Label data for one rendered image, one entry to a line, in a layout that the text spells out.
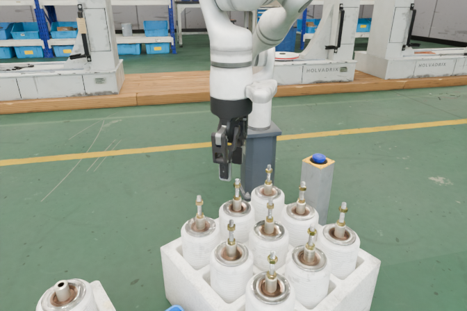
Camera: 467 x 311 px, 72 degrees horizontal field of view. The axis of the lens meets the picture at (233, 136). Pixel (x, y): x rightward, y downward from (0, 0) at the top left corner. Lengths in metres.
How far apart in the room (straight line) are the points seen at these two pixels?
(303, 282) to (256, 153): 0.64
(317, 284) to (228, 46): 0.50
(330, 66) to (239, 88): 2.51
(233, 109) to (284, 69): 2.32
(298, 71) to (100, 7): 1.64
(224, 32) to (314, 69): 2.46
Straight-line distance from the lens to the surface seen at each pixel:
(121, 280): 1.09
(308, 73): 2.93
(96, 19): 2.69
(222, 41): 0.51
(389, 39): 3.36
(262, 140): 1.23
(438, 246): 1.33
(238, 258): 0.73
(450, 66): 3.81
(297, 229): 0.85
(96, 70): 2.74
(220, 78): 0.52
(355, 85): 3.10
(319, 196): 1.02
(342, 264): 0.83
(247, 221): 0.85
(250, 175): 1.30
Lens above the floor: 0.76
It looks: 23 degrees down
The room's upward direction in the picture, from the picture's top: straight up
